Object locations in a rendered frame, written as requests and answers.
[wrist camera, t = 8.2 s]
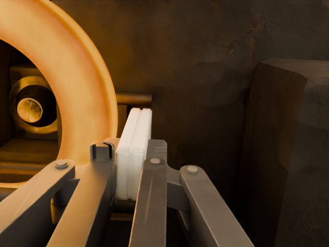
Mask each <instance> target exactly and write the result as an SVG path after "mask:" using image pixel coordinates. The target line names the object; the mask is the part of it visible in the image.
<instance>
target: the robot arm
mask: <svg viewBox="0 0 329 247"><path fill-rule="evenodd" d="M151 122H152V110H150V109H145V108H143V110H140V108H133V109H131V111H130V114H129V117H128V119H127V122H126V125H125V128H124V130H123V133H122V136H121V138H108V139H106V140H105V141H101V142H95V143H93V144H91V145H90V161H89V163H88V164H87V165H84V166H76V167H75V163H74V162H73V161H72V160H69V159H58V160H55V161H53V162H51V163H50V164H48V165H47V166H46V167H45V168H43V169H42V170H41V171H39V172H38V173H37V174H36V175H34V176H33V177H32V178H31V179H30V180H28V181H27V182H26V183H24V184H23V185H22V186H21V187H19V188H18V189H17V190H15V191H14V192H13V193H11V194H10V195H9V196H8V197H6V198H5V199H4V200H3V201H1V202H0V247H44V246H45V245H46V244H47V243H48V245H47V247H103V243H104V240H105V236H106V232H107V229H108V225H109V221H110V218H111V214H112V210H113V207H114V203H115V196H116V198H117V199H118V200H128V199H131V200H133V201H136V207H135V212H134V218H133V224H132V230H131V236H130V241H129V247H166V207H171V208H174V209H176V213H177V216H178V219H179V221H180V224H181V226H182V229H183V231H184V234H185V236H186V239H187V241H188V244H189V247H255V246H254V245H253V243H252V242H251V240H250V239H249V237H248V236H247V234H246V233H245V231H244V230H243V228H242V227H241V225H240V224H239V222H238V221H237V219H236V218H235V216H234V215H233V213H232V212H231V210H230V209H229V207H228V206H227V204H226V202H225V201H224V199H223V198H222V196H221V195H220V193H219V192H218V191H217V189H216V188H215V186H214V185H213V183H212V182H211V180H210V179H209V177H208V176H207V174H206V173H205V171H204V170H203V169H202V168H200V167H198V166H195V165H187V166H183V167H181V169H180V171H178V170H174V169H172V168H171V167H169V166H168V164H167V143H166V142H165V141H164V140H153V139H151Z"/></svg>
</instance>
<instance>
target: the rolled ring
mask: <svg viewBox="0 0 329 247"><path fill-rule="evenodd" d="M0 39H2V40H4V41H5V42H7V43H9V44H10V45H12V46H13V47H15V48H16V49H18V50H19V51H20V52H22V53H23V54H24V55H25V56H26V57H28V58H29V59H30V60H31V61H32V62H33V63H34V64H35V66H36V67H37V68H38V69H39V70H40V72H41V73H42V74H43V76H44V77H45V79H46V80H47V82H48V83H49V85H50V87H51V89H52V91H53V93H54V95H55V97H56V100H57V103H58V106H59V109H60V114H61V119H62V142H61V147H60V151H59V154H58V157H57V159H56V160H58V159H69V160H72V161H73V162H74V163H75V167H76V166H84V165H87V164H88V163H89V161H90V145H91V144H93V143H95V142H101V141H105V140H106V139H108V138H116V137H117V130H118V107H117V99H116V94H115V90H114V86H113V83H112V80H111V77H110V74H109V71H108V69H107V67H106V64H105V62H104V60H103V58H102V56H101V55H100V53H99V51H98V49H97V48H96V46H95V45H94V43H93V42H92V40H91V39H90V38H89V36H88V35H87V34H86V32H85V31H84V30H83V29H82V28H81V27H80V26H79V24H78V23H77V22H76V21H75V20H74V19H73V18H71V17H70V16H69V15H68V14H67V13H66V12H65V11H63V10H62V9H61V8H60V7H58V6H57V5H55V4H54V3H53V2H51V1H49V0H0ZM24 183H26V182H20V183H0V187H6V188H19V187H21V186H22V185H23V184H24Z"/></svg>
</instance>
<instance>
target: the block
mask: <svg viewBox="0 0 329 247"><path fill-rule="evenodd" d="M233 215H234V216H235V218H236V219H237V221H238V222H239V224H240V225H241V227H242V228H243V230H244V231H245V233H246V234H247V236H248V237H249V239H250V240H251V242H252V243H253V245H254V246H255V247H329V61H318V60H301V59H283V58H268V59H265V60H262V61H259V62H258V64H257V65H256V67H255V69H254V71H253V75H252V82H251V89H250V96H249V103H248V110H247V117H246V125H245V131H244V138H243V146H242V153H241V160H240V167H239V174H238V181H237V188H236V195H235V205H234V212H233Z"/></svg>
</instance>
